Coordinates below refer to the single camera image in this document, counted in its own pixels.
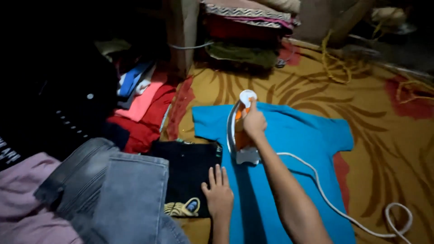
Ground person's right hand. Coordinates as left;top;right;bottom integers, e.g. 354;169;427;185
241;98;268;140

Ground grey cable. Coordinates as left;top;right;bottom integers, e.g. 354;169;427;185
168;41;215;51

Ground orange and white clothes iron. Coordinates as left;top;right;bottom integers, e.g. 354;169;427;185
226;89;262;165

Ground heap of red and blue clothes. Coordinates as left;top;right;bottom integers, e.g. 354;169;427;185
95;39;177;155

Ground grey denim jeans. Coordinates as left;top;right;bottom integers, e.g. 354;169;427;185
33;137;190;244

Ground white iron power cord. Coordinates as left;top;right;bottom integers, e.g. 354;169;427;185
276;152;413;244

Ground stack of folded fabrics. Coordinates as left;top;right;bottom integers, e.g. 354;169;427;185
200;0;302;69

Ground person's left hand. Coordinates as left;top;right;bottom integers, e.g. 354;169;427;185
201;164;234;219

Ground pink garment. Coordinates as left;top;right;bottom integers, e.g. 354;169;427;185
0;152;83;244

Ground black folded printed t-shirt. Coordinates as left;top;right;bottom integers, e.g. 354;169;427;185
148;140;223;218

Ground yellow rope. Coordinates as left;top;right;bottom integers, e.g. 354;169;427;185
320;29;353;84

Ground black garment with white print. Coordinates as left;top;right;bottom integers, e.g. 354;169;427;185
0;41;119;171

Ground blue t-shirt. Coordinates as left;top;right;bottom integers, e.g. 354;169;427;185
192;101;356;244

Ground yellow patterned floor sheet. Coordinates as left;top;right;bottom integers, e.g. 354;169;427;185
159;37;434;244

